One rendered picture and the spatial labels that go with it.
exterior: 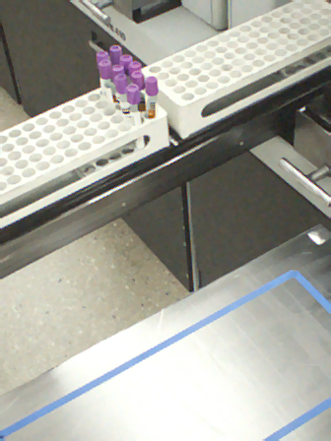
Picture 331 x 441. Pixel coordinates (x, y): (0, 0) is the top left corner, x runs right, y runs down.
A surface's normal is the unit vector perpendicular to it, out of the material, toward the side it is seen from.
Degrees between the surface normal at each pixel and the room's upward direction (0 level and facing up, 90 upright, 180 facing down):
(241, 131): 90
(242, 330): 0
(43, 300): 0
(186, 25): 0
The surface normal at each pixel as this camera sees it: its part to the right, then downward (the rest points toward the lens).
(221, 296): -0.07, -0.69
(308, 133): -0.83, 0.44
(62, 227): 0.55, 0.58
